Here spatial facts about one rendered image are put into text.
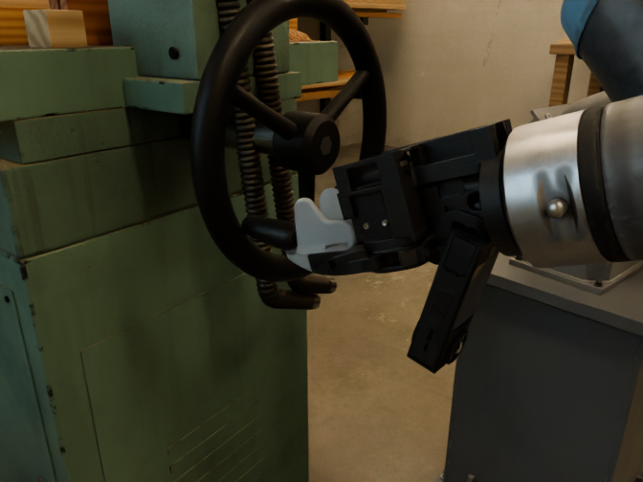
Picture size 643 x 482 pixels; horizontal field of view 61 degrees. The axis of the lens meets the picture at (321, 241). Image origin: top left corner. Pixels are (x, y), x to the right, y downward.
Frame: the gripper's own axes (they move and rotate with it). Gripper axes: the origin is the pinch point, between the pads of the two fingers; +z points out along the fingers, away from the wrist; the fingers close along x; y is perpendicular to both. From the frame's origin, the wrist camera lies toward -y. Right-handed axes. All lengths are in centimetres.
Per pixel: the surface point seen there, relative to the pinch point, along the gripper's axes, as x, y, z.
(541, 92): -345, 9, 79
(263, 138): -6.8, 11.6, 6.9
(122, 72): -0.4, 22.0, 17.3
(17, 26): 2.0, 31.5, 30.3
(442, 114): -356, 13, 154
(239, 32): 0.9, 19.4, -1.4
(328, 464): -44, -59, 52
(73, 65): 4.9, 22.9, 17.0
